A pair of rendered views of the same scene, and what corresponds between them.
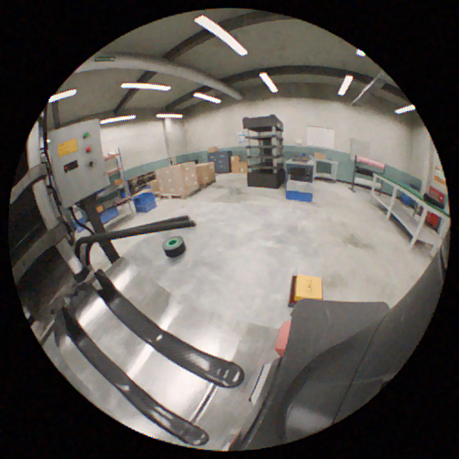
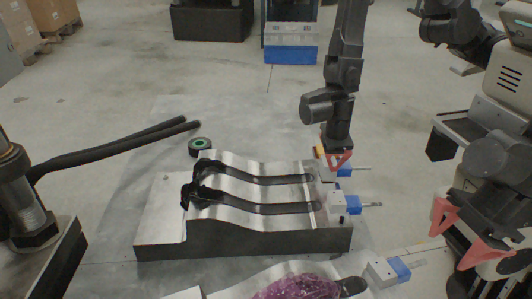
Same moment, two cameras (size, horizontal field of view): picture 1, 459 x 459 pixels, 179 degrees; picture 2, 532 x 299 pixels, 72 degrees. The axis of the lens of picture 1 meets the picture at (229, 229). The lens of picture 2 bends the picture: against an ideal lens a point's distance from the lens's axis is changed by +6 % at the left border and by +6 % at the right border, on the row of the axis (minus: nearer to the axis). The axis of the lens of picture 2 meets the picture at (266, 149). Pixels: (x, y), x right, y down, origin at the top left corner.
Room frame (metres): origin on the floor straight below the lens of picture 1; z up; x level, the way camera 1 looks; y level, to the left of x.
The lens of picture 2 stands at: (-0.58, 0.46, 1.49)
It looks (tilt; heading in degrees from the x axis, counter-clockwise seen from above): 35 degrees down; 332
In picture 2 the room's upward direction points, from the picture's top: straight up
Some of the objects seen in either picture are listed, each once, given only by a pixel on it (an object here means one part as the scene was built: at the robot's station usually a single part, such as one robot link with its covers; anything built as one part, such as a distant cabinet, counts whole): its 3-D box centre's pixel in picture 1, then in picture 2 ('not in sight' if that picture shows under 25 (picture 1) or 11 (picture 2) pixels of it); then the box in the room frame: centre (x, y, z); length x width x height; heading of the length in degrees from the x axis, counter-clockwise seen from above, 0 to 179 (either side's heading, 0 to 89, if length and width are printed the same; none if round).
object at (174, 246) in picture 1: (174, 246); (200, 147); (0.37, 0.20, 0.82); 0.08 x 0.08 x 0.04
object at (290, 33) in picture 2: (300, 186); (291, 34); (2.79, -1.69, 0.28); 0.61 x 0.41 x 0.15; 57
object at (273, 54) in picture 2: (299, 193); (290, 49); (2.79, -1.69, 0.11); 0.61 x 0.41 x 0.22; 57
